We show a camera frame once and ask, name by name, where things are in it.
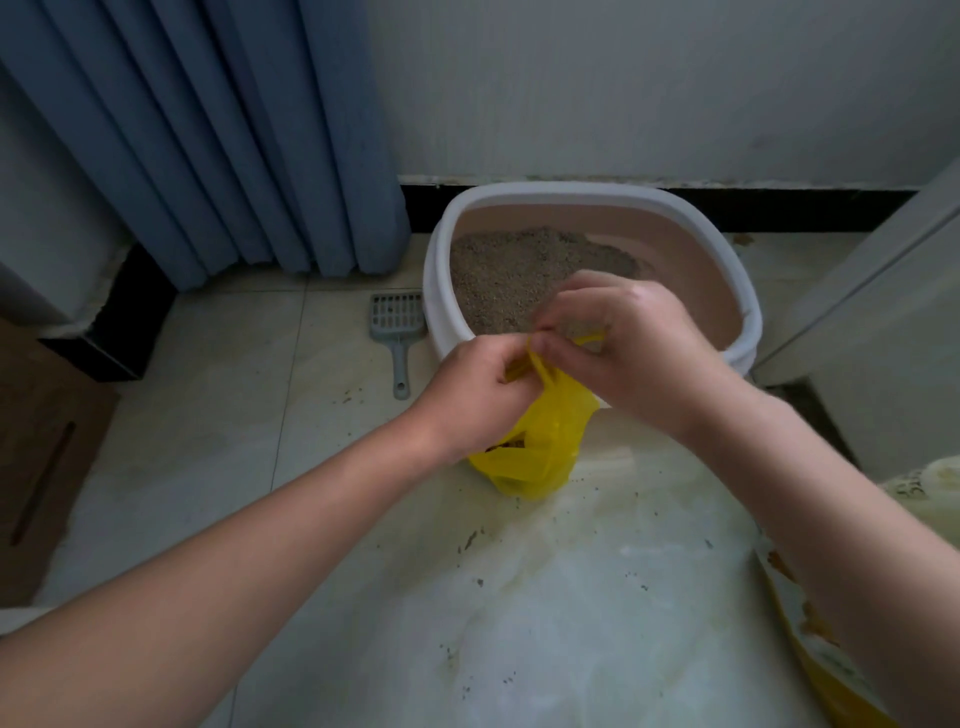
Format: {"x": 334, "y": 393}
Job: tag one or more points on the person's right hand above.
{"x": 645, "y": 352}

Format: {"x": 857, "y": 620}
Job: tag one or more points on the person's left hand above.
{"x": 466, "y": 401}

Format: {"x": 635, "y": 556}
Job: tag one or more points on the person's left fingers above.
{"x": 514, "y": 360}

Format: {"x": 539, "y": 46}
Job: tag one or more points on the person's right middle finger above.
{"x": 592, "y": 279}

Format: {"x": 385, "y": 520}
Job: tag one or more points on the person's right thumb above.
{"x": 559, "y": 352}

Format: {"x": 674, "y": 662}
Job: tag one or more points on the yellow plastic bag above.
{"x": 536, "y": 435}

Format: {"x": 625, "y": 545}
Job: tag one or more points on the person's right forearm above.
{"x": 832, "y": 540}

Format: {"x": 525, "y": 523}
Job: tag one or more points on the person's left forearm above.
{"x": 210, "y": 585}

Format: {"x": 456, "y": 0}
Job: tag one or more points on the white pink litter box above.
{"x": 600, "y": 247}

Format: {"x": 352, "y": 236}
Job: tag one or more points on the grey cat litter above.
{"x": 525, "y": 270}

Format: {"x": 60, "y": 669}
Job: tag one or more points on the grey litter scoop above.
{"x": 397, "y": 330}

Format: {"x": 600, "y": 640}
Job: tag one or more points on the white cabinet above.
{"x": 877, "y": 315}

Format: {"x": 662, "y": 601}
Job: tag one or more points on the blue curtain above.
{"x": 225, "y": 127}

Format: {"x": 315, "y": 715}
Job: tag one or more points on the yellow white litter bag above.
{"x": 840, "y": 600}

